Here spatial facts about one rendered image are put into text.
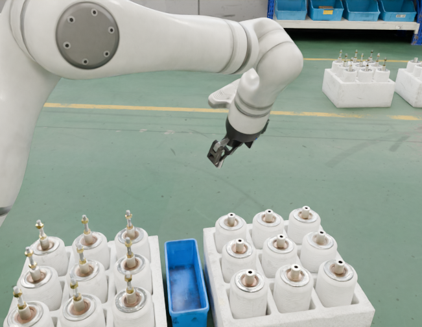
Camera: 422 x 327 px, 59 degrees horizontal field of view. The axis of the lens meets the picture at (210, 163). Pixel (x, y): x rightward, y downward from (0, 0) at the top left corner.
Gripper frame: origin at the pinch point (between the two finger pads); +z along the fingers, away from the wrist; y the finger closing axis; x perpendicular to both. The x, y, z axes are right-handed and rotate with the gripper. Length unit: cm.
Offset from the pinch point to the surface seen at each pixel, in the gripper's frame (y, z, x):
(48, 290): -49, 30, 6
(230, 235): -0.8, 33.6, -9.9
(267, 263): 1.4, 30.8, -22.8
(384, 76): 190, 113, 23
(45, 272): -47, 31, 11
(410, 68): 227, 123, 20
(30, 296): -53, 29, 7
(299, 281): 1.0, 20.2, -31.1
